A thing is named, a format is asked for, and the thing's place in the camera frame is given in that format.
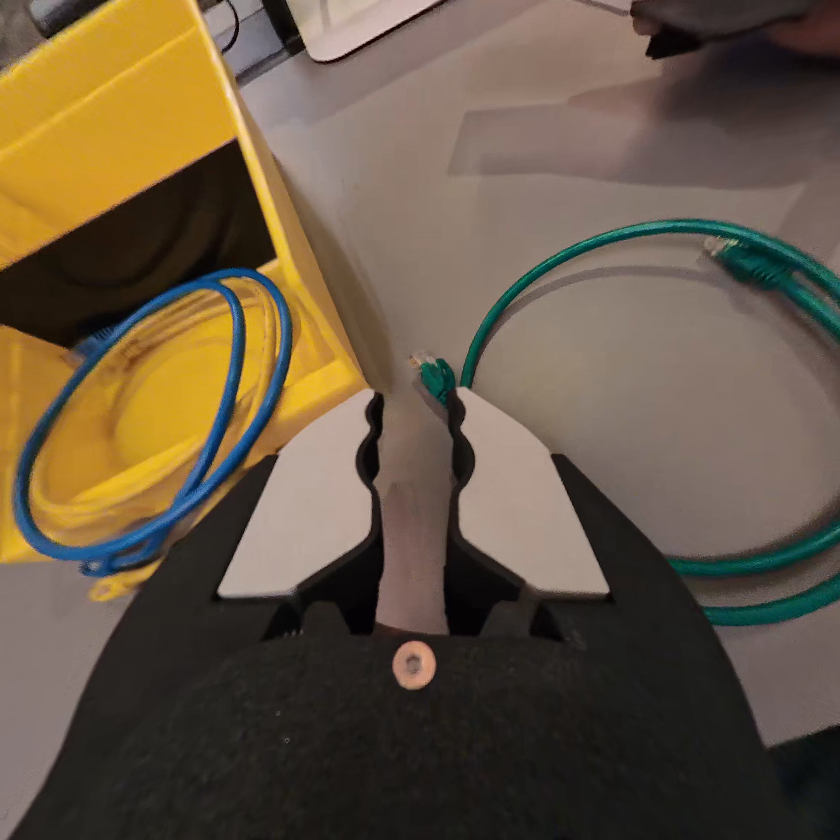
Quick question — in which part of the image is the blue ethernet cable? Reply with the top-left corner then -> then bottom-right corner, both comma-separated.
13,268 -> 294,577

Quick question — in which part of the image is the yellow storage bin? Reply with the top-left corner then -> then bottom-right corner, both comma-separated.
0,0 -> 371,565

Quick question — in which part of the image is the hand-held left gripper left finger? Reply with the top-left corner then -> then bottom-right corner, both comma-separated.
216,390 -> 385,635

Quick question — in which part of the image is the wooden stand with white base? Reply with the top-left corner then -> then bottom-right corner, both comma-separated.
285,0 -> 447,63

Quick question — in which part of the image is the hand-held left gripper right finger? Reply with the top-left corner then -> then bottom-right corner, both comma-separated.
444,387 -> 612,635

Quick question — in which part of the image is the yellow ethernet cable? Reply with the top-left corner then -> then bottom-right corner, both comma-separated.
29,279 -> 283,601

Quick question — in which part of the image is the black bin divider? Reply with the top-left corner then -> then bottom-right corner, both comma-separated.
0,141 -> 277,345

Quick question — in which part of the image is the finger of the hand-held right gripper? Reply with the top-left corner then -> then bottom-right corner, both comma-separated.
630,0 -> 823,61

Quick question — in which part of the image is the green ethernet cable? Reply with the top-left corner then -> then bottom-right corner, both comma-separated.
410,218 -> 840,627

